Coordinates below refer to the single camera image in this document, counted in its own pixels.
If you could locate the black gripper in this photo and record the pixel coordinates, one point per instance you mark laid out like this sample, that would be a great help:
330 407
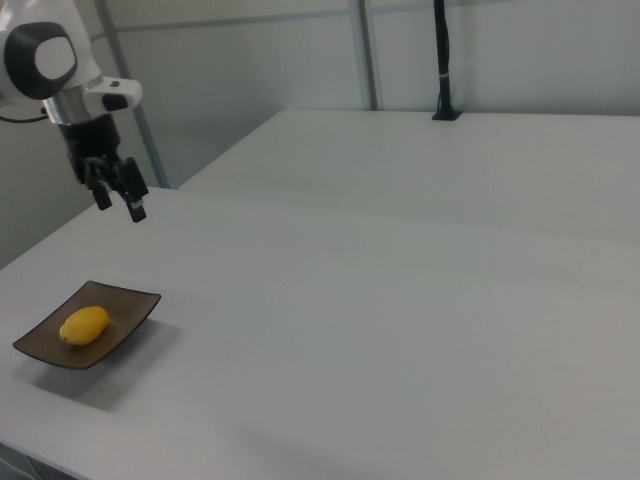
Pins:
92 137

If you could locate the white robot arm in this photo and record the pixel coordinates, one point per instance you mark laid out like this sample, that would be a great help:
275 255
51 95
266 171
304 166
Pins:
50 55

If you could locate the black pole stand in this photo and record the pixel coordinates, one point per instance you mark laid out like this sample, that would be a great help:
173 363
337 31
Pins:
444 50

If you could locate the grey partition frame rail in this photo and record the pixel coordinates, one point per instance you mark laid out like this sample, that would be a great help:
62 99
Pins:
240 21
405 12

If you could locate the yellow potato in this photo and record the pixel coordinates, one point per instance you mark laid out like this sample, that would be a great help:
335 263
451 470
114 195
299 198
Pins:
84 326

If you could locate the brown square ceramic plate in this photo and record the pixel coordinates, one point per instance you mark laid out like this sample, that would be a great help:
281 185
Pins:
125 310

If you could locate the grey metal partition post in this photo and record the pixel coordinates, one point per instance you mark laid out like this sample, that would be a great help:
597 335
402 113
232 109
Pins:
369 60
145 135

